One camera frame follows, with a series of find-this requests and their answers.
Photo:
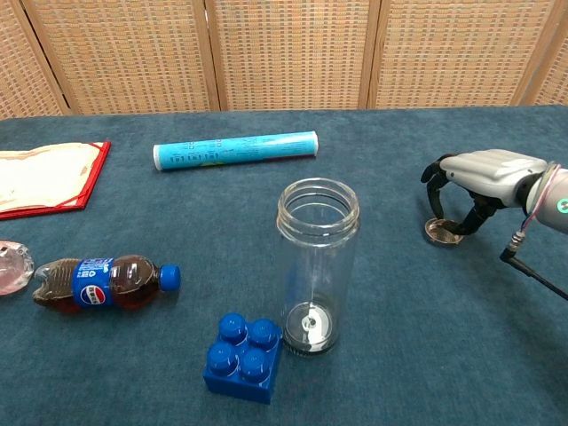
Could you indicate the woven wooden folding screen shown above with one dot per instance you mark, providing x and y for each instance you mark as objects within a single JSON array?
[{"x": 284, "y": 53}]

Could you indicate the small Pepsi cola bottle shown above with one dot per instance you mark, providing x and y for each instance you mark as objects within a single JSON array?
[{"x": 93, "y": 286}]

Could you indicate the blue plastic building brick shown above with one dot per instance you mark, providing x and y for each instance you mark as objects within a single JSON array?
[{"x": 242, "y": 368}]

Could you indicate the blue table cloth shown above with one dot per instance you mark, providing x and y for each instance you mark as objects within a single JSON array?
[{"x": 421, "y": 333}]

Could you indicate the cyan cylindrical tube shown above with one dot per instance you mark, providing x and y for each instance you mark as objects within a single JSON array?
[{"x": 235, "y": 150}]

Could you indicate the metal strainer lid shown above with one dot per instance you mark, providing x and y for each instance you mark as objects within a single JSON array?
[{"x": 441, "y": 235}]

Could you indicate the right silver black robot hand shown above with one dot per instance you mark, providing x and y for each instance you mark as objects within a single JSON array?
[{"x": 492, "y": 175}]

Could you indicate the red certificate folder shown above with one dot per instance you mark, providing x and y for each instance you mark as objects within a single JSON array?
[{"x": 40, "y": 177}]

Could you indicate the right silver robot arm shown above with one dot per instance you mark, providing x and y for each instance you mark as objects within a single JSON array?
[{"x": 552, "y": 199}]

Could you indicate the clear plastic jar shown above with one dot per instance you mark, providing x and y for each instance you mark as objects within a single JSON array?
[{"x": 317, "y": 248}]

